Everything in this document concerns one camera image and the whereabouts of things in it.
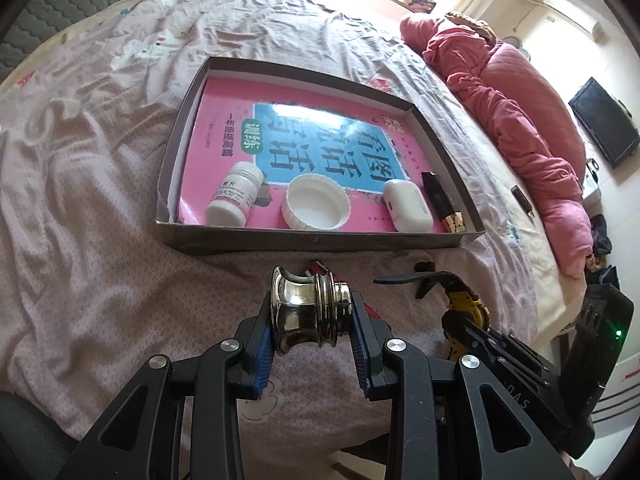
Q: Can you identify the white pill bottle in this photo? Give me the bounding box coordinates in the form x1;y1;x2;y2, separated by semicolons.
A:
205;162;265;228

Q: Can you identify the pink Chinese workbook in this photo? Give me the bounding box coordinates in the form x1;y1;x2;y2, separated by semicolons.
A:
178;76;434;232

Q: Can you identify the white earbuds case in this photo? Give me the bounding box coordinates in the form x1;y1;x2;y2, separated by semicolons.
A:
383;179;434;233

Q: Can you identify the grey cardboard tray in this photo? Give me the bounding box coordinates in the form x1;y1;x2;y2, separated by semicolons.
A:
155;58;484;254

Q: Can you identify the small black clip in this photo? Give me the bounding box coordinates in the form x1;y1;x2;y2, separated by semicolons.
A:
413;261;448;299

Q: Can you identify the white air conditioner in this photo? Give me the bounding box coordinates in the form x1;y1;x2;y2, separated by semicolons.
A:
542;0;603;42

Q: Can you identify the black and gold lighter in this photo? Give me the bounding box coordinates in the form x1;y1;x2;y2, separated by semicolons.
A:
421;172;465;233

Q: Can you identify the pink patterned bed sheet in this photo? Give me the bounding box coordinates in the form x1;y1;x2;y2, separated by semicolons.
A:
1;0;567;438

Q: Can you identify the wall television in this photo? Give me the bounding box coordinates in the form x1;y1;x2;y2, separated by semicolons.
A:
568;77;639;169

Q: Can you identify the red lighter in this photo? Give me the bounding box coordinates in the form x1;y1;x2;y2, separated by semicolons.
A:
307;258;384;321

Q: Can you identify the white jar lid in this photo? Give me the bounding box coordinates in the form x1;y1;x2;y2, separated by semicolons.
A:
281;174;352;231

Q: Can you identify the black yellow wristwatch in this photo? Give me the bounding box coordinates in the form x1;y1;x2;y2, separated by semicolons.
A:
373;270;494;363

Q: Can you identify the pink quilted duvet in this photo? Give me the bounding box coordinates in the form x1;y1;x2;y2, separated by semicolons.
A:
400;16;592;278

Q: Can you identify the chrome metal drain fitting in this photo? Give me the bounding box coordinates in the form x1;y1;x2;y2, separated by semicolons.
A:
270;266;352;356

